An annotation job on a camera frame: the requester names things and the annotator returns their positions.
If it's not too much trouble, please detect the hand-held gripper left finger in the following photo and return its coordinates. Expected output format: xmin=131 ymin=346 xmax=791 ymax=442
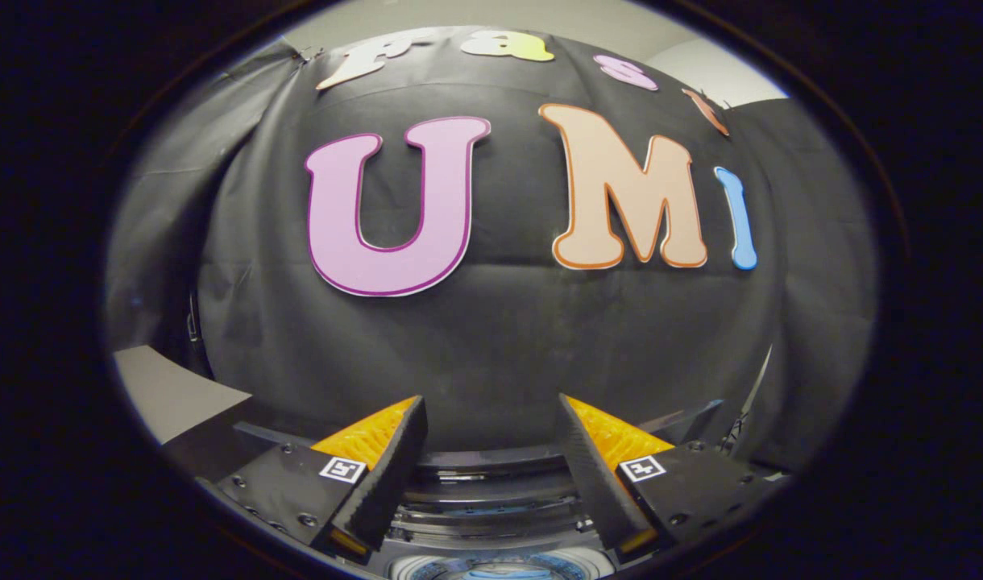
xmin=195 ymin=395 xmax=429 ymax=565

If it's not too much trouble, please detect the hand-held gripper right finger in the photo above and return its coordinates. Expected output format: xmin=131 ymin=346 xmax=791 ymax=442
xmin=558 ymin=393 xmax=782 ymax=565

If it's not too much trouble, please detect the black tripod stand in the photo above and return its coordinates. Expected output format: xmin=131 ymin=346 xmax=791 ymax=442
xmin=721 ymin=407 xmax=755 ymax=454

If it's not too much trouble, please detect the black backdrop cloth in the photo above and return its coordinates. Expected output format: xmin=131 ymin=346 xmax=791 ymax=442
xmin=105 ymin=28 xmax=877 ymax=472

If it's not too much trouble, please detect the grey cabinet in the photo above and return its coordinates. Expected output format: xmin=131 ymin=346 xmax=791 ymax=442
xmin=113 ymin=345 xmax=323 ymax=484

